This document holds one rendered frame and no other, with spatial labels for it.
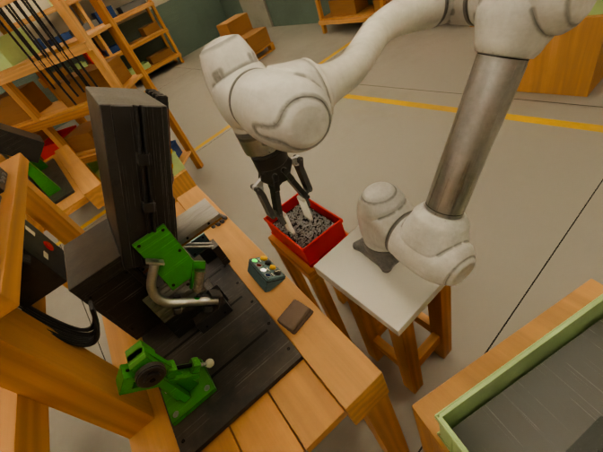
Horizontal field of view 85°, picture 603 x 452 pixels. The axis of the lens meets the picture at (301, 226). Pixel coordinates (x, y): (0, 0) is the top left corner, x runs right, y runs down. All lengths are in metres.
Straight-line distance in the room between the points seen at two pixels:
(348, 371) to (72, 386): 0.71
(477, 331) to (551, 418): 1.07
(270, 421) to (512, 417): 0.61
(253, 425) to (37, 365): 0.55
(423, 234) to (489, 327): 1.23
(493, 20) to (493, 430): 0.89
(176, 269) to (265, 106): 0.84
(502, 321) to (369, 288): 1.10
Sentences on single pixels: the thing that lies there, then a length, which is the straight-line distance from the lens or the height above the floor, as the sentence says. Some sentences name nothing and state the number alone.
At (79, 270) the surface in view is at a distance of 1.32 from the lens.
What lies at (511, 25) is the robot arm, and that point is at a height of 1.57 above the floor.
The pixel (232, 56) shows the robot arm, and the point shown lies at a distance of 0.61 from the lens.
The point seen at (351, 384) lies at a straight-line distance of 1.01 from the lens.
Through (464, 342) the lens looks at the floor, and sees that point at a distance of 2.04.
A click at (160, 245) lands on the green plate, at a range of 1.17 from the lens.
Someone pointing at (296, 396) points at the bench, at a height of 0.88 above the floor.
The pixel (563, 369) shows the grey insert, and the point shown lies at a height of 0.85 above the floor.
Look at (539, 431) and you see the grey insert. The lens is 1.04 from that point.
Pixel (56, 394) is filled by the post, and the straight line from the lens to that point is 1.08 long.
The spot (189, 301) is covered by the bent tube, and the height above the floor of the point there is 1.03.
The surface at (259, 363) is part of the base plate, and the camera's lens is 1.12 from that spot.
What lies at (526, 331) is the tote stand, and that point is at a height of 0.79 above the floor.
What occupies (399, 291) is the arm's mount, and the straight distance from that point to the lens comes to 1.14.
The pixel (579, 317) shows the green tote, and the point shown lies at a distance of 1.06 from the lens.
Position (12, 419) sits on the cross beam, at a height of 1.27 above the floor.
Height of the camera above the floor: 1.84
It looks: 41 degrees down
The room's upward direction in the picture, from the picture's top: 24 degrees counter-clockwise
